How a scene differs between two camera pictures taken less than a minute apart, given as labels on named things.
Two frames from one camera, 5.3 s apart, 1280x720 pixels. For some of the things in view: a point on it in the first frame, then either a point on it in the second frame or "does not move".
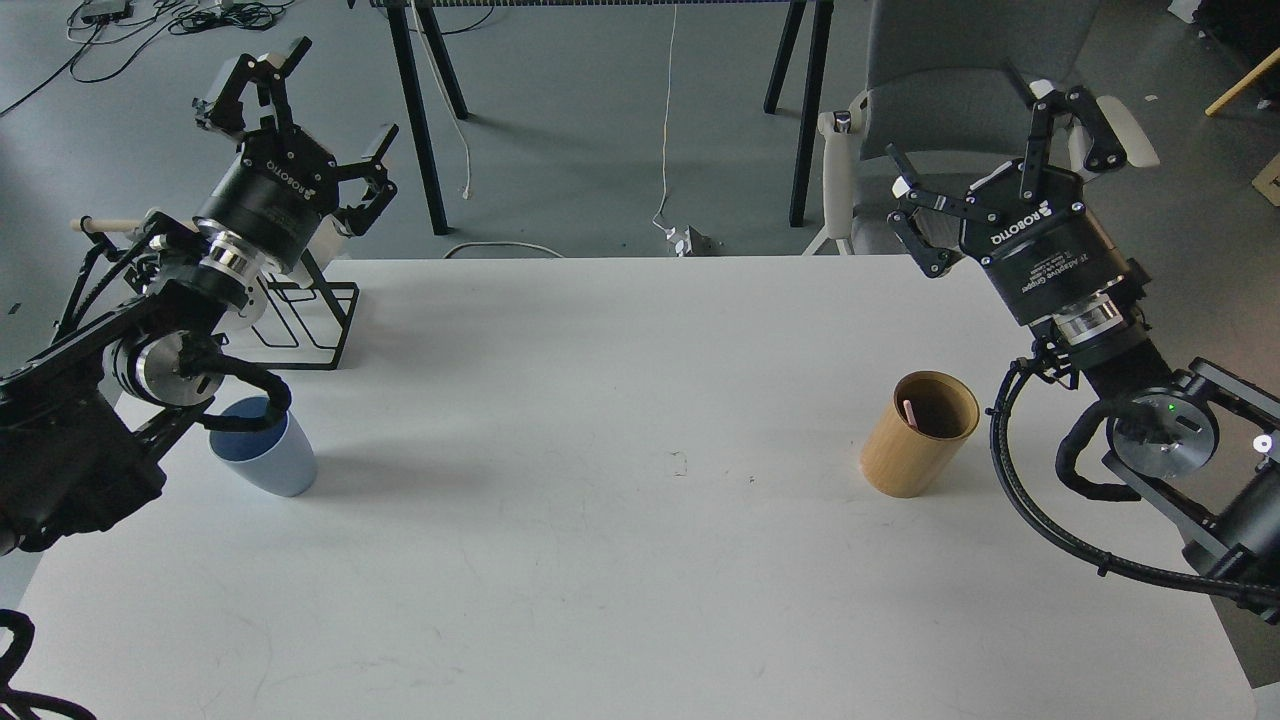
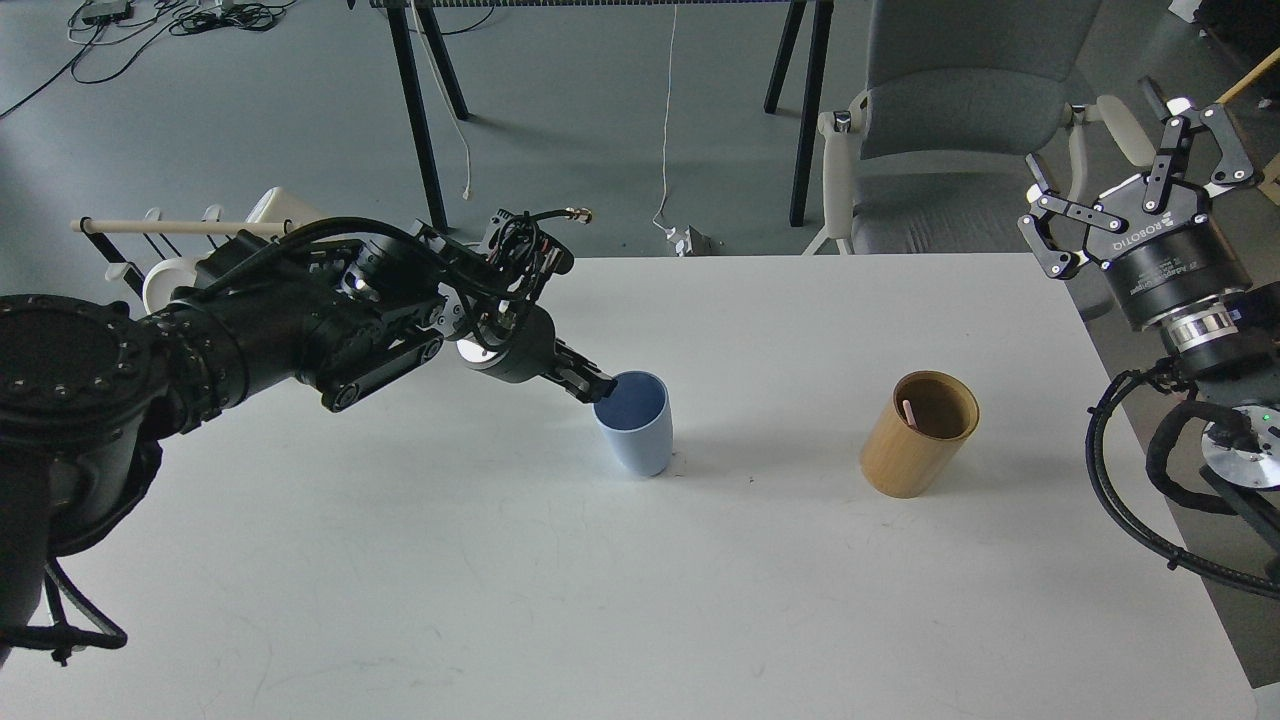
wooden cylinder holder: (921, 432) does not move
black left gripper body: (275, 196) → (529, 353)
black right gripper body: (1028, 225) → (1170, 263)
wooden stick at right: (1269, 65) does not move
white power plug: (682, 239) does not move
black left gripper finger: (357, 220) → (572, 356)
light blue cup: (279, 458) → (637, 423)
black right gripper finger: (925, 224) → (1043, 198)
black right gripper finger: (1047, 104) → (1232, 166)
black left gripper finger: (225, 114) → (583, 380)
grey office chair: (936, 89) does not move
